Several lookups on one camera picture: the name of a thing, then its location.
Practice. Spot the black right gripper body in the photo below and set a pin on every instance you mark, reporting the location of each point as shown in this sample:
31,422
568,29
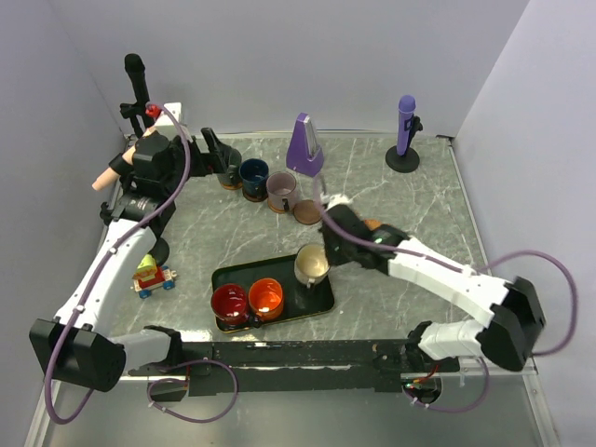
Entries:
339,251

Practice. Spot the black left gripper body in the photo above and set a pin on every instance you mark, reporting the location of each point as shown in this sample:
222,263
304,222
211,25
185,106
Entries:
199,164

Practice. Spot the dark green cup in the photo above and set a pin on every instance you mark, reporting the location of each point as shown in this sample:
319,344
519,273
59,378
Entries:
232,160

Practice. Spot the cream cup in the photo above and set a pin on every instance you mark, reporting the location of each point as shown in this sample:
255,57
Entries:
311,265

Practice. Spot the dark blue cup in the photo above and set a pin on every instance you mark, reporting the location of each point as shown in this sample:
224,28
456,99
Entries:
254,173

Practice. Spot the woven rattan coaster front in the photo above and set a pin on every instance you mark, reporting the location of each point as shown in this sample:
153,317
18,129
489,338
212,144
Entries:
372,224

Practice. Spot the dark walnut coaster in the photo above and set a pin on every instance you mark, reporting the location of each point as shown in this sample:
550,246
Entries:
254,199
305,212

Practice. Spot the lilac cup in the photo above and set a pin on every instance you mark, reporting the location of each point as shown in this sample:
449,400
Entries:
282,190

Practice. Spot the orange cup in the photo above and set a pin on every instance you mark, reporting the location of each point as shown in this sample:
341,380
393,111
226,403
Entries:
266,299

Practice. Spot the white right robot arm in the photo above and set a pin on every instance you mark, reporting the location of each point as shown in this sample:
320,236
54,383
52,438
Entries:
504,320

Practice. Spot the black arm base beam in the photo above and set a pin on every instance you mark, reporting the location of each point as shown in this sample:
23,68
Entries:
380,365

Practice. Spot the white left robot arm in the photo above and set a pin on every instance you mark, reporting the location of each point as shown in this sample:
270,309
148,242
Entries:
74,346

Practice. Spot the red cup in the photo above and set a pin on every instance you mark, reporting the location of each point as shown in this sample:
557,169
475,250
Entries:
230,304

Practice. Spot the beige microphone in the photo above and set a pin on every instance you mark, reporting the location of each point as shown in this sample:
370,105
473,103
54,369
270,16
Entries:
110,175

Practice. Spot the black tray gold rim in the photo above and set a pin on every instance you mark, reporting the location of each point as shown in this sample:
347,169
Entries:
299,301

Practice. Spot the purple metronome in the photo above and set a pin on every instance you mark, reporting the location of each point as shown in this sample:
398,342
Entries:
305,154

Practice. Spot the empty black microphone stand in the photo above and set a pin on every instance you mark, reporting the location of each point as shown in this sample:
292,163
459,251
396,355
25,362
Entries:
160,251

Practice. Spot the black microphone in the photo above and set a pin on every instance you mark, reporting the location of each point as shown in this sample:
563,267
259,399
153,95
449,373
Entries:
135,70

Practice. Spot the black purple-microphone stand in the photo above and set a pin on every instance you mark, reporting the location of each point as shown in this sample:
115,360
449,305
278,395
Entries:
410,160

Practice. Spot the colourful toy block figure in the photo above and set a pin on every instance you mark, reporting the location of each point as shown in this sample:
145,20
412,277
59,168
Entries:
149,276

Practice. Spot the purple microphone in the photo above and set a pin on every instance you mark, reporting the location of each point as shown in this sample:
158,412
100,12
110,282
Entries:
406,109

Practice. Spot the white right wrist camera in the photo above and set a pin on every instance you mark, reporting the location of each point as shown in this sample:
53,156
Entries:
338,199

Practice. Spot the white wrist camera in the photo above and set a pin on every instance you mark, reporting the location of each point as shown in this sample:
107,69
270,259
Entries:
163,124
338,199

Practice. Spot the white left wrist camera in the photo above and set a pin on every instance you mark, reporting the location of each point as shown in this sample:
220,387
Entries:
163,124

